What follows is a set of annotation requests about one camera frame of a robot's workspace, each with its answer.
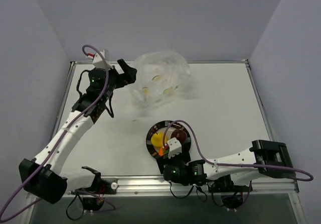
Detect yellow fake fruit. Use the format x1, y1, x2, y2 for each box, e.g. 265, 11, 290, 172
150, 132, 168, 148

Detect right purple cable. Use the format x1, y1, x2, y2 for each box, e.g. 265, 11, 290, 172
164, 120, 314, 209

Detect dark red fake apple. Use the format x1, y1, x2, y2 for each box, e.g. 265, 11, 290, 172
171, 129, 187, 144

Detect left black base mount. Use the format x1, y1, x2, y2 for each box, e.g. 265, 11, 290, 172
68, 166, 118, 213

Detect clear printed plastic bag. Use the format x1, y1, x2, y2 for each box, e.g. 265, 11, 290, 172
129, 50, 192, 107

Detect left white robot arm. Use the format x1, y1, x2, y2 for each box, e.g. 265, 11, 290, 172
19, 59, 137, 204

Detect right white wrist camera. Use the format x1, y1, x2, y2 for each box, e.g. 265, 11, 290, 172
165, 138, 182, 159

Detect purple cable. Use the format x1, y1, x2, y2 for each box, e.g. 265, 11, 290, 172
164, 120, 314, 209
0, 45, 117, 222

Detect aluminium front frame rail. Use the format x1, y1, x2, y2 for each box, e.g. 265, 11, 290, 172
27, 172, 299, 198

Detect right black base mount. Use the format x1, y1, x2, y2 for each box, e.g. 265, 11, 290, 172
207, 175, 253, 212

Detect orange fake fruit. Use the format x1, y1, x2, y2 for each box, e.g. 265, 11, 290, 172
158, 146, 169, 156

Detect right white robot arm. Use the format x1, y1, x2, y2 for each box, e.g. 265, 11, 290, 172
156, 138, 296, 190

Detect black rimmed ceramic plate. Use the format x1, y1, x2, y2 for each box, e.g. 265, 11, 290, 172
146, 120, 191, 159

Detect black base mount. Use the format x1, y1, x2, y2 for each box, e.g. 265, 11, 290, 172
68, 166, 118, 213
207, 175, 253, 212

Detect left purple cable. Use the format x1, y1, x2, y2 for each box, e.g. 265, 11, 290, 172
0, 45, 117, 222

